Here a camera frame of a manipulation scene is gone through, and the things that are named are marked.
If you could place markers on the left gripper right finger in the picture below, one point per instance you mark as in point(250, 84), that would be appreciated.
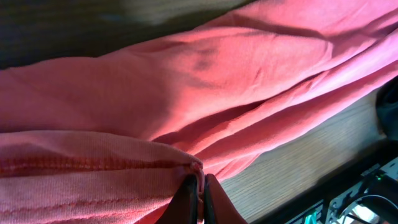
point(218, 208)

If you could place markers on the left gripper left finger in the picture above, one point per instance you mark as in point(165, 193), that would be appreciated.
point(182, 209)

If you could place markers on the red printed t-shirt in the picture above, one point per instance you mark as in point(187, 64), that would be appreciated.
point(110, 139)

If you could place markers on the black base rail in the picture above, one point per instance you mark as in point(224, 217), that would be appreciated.
point(368, 180)

